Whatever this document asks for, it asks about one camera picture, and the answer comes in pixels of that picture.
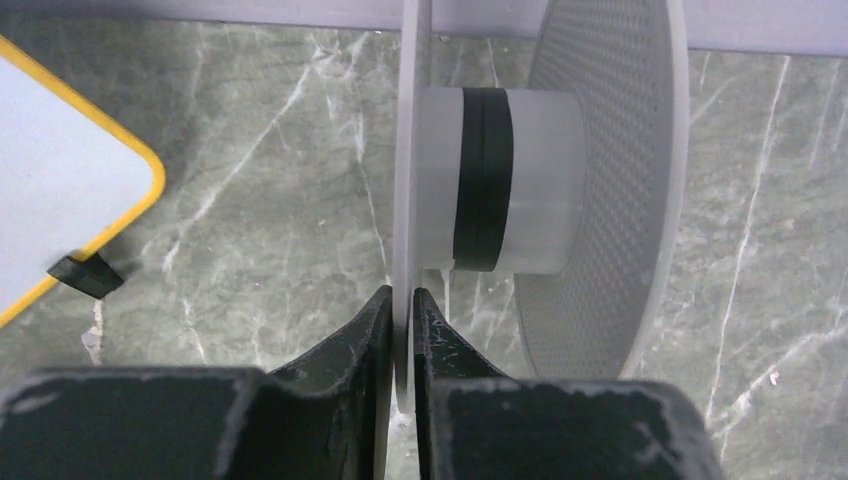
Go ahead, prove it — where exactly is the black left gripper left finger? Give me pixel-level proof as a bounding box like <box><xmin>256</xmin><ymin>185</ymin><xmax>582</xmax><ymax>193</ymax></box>
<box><xmin>1</xmin><ymin>286</ymin><xmax>392</xmax><ymax>479</ymax></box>

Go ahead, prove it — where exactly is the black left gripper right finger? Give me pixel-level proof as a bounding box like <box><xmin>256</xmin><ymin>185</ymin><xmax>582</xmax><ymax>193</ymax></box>
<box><xmin>411</xmin><ymin>288</ymin><xmax>724</xmax><ymax>479</ymax></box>

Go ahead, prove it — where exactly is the white perforated filament spool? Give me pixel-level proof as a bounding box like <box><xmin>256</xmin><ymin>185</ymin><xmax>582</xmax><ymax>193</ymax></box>
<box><xmin>393</xmin><ymin>1</ymin><xmax>689</xmax><ymax>411</ymax></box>

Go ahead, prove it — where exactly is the whiteboard with red writing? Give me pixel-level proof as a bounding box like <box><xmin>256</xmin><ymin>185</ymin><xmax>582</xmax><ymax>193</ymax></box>
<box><xmin>1</xmin><ymin>39</ymin><xmax>166</xmax><ymax>325</ymax></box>

